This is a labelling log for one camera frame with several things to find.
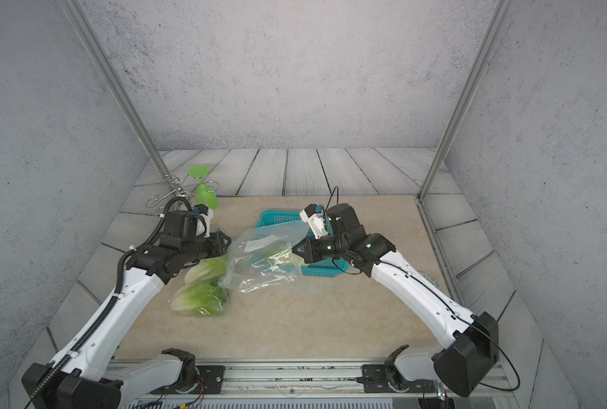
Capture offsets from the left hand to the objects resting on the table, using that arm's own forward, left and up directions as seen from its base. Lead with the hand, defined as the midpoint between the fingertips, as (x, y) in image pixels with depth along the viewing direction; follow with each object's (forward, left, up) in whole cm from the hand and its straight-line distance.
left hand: (230, 239), depth 77 cm
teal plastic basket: (-2, -29, -14) cm, 32 cm away
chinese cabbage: (0, +11, -16) cm, 19 cm away
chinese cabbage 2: (-11, +10, -15) cm, 21 cm away
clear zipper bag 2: (-8, -11, +2) cm, 14 cm away
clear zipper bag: (-6, +7, -14) cm, 17 cm away
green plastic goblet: (+24, +15, -5) cm, 29 cm away
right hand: (-7, -19, +4) cm, 21 cm away
